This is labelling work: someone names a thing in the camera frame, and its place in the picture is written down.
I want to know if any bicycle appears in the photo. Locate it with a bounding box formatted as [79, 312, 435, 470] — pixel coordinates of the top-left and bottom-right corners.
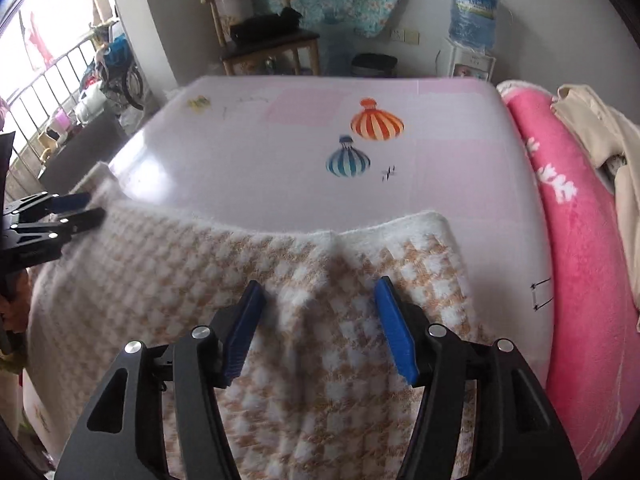
[97, 35, 148, 111]

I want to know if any blue water bottle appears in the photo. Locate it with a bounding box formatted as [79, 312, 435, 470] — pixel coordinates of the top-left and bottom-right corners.
[447, 0, 501, 53]

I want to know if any pink floral blanket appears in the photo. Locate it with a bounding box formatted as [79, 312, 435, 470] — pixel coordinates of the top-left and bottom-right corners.
[497, 80, 640, 480]

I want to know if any wooden chair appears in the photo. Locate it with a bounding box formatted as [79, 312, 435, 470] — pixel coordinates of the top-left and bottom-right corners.
[201, 0, 321, 77]

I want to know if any black bin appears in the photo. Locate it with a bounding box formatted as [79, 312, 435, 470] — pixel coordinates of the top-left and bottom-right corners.
[350, 52, 399, 79]

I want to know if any black bag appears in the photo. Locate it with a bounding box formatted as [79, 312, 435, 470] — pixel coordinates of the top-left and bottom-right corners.
[229, 7, 303, 43]

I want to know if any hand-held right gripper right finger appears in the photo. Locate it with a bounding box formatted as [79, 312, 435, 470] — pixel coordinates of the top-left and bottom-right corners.
[374, 275, 583, 480]

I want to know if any white water dispenser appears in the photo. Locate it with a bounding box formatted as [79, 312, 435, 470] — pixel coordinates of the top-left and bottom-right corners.
[439, 37, 497, 82]

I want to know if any blue translucent bag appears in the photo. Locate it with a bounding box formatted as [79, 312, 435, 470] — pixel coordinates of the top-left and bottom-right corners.
[320, 10, 361, 77]

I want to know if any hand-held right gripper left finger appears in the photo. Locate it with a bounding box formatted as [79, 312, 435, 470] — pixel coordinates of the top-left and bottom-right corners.
[54, 280, 267, 480]

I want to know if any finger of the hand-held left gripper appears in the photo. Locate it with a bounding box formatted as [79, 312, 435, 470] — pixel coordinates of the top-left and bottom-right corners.
[10, 208, 107, 248]
[7, 192, 93, 218]

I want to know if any metal window railing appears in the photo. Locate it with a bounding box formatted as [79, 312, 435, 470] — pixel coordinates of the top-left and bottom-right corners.
[0, 40, 101, 181]

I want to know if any dark cabinet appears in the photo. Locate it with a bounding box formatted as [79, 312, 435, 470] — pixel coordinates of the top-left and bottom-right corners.
[39, 110, 128, 193]

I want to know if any red hanging garment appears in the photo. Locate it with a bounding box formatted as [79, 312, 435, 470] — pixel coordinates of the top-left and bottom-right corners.
[20, 10, 55, 72]

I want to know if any beige clothes pile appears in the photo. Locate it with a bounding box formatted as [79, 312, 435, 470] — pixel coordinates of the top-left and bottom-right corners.
[550, 84, 640, 333]

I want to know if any beige white houndstooth coat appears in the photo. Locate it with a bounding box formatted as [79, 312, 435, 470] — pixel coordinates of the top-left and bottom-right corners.
[25, 162, 481, 480]

